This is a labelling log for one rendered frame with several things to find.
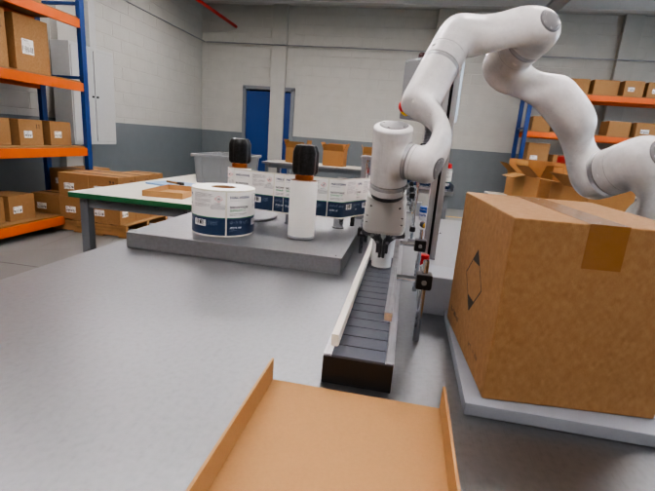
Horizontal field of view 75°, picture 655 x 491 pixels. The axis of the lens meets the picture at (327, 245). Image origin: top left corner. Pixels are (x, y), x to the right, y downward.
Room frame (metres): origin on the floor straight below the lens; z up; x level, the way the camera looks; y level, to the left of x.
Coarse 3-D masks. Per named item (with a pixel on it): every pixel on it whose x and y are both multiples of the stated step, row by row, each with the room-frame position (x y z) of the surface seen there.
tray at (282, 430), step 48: (288, 384) 0.58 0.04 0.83; (240, 432) 0.46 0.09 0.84; (288, 432) 0.47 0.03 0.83; (336, 432) 0.48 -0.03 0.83; (384, 432) 0.48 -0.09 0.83; (432, 432) 0.49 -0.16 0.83; (192, 480) 0.34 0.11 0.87; (240, 480) 0.39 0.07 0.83; (288, 480) 0.39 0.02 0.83; (336, 480) 0.40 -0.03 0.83; (384, 480) 0.40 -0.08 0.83; (432, 480) 0.41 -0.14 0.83
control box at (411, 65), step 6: (408, 60) 1.51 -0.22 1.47; (414, 60) 1.49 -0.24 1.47; (420, 60) 1.47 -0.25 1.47; (408, 66) 1.50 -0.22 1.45; (414, 66) 1.49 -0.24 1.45; (462, 66) 1.46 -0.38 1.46; (408, 72) 1.50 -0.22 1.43; (414, 72) 1.48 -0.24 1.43; (462, 72) 1.46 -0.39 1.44; (408, 78) 1.50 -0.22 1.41; (462, 78) 1.47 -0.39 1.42; (402, 96) 1.51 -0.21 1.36; (456, 108) 1.46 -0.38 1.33; (402, 114) 1.51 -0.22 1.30; (456, 114) 1.46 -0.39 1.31; (408, 120) 1.55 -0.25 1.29; (414, 120) 1.53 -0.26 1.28; (456, 120) 1.47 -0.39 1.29
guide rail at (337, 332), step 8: (368, 248) 1.14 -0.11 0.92; (368, 256) 1.08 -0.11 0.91; (360, 272) 0.92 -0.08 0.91; (360, 280) 0.87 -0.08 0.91; (352, 288) 0.80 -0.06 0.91; (352, 296) 0.76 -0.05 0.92; (344, 304) 0.72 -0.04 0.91; (352, 304) 0.75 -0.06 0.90; (344, 312) 0.68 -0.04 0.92; (344, 320) 0.65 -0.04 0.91; (336, 328) 0.61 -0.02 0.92; (336, 336) 0.59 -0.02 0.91; (336, 344) 0.59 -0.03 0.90
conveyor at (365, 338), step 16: (368, 272) 1.04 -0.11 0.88; (384, 272) 1.05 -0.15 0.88; (368, 288) 0.91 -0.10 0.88; (384, 288) 0.92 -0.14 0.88; (368, 304) 0.82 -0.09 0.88; (384, 304) 0.82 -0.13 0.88; (352, 320) 0.73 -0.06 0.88; (368, 320) 0.74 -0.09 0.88; (352, 336) 0.66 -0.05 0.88; (368, 336) 0.67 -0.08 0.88; (384, 336) 0.67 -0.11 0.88; (336, 352) 0.60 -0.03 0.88; (352, 352) 0.61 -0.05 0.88; (368, 352) 0.61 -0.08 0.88; (384, 352) 0.62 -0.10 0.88
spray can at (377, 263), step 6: (390, 246) 1.07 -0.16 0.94; (372, 252) 1.09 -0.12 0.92; (390, 252) 1.07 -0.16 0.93; (372, 258) 1.08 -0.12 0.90; (378, 258) 1.07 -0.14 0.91; (384, 258) 1.06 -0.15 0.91; (390, 258) 1.08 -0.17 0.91; (372, 264) 1.08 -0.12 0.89; (378, 264) 1.07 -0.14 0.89; (384, 264) 1.06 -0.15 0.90; (390, 264) 1.08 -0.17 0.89
